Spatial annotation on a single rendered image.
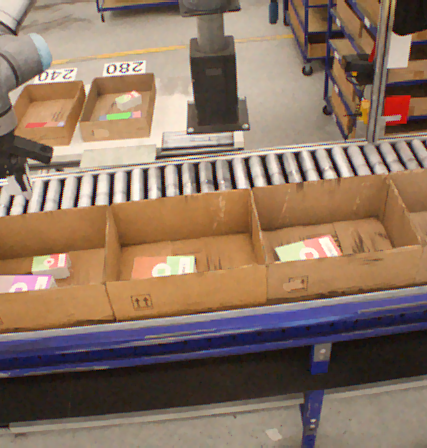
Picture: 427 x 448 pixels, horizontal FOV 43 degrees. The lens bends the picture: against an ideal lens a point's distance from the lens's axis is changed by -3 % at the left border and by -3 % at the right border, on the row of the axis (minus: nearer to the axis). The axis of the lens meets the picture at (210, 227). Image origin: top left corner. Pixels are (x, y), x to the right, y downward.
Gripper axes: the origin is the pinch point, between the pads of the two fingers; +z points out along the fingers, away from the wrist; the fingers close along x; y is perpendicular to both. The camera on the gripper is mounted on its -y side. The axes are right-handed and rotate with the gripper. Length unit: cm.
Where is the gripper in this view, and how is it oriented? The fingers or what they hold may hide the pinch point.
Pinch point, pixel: (31, 194)
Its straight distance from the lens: 144.2
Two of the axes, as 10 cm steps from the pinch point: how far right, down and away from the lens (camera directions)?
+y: -9.9, 1.3, -0.4
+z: 0.7, 7.3, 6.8
